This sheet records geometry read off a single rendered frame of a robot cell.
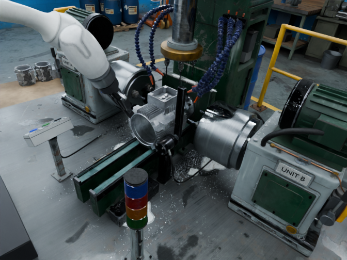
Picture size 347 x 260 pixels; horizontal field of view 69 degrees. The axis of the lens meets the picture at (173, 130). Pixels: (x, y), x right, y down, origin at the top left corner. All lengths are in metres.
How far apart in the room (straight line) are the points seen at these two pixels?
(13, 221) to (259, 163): 0.85
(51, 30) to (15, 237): 0.66
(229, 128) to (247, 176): 0.19
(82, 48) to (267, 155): 0.66
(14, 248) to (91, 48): 0.65
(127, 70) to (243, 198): 0.80
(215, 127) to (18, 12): 0.72
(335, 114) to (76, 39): 0.76
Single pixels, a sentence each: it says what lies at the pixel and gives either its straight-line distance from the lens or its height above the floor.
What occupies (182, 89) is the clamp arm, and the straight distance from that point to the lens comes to 0.96.
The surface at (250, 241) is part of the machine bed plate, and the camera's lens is 1.09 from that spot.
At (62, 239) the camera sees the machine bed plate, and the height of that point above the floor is 0.80.
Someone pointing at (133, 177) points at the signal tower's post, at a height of 1.22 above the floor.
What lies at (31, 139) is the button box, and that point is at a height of 1.06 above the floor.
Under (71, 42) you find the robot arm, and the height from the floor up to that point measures 1.44.
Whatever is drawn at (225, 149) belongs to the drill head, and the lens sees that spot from 0.99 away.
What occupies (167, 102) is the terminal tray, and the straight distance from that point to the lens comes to 1.09.
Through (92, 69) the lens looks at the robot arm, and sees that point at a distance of 0.84.
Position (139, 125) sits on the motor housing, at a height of 0.98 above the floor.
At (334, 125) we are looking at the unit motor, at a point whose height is 1.31.
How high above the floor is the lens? 1.69
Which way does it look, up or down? 37 degrees down
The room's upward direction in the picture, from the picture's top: 5 degrees clockwise
